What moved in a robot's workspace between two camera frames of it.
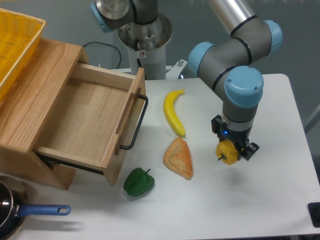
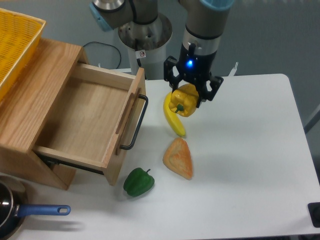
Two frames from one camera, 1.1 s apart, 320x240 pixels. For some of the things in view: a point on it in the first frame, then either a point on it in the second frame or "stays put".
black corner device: [314, 210] stays put
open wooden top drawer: [98, 112] stays put
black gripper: [238, 137] → [194, 67]
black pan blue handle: [14, 206] stays put
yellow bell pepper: [227, 151] → [184, 99]
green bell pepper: [138, 182] stays put
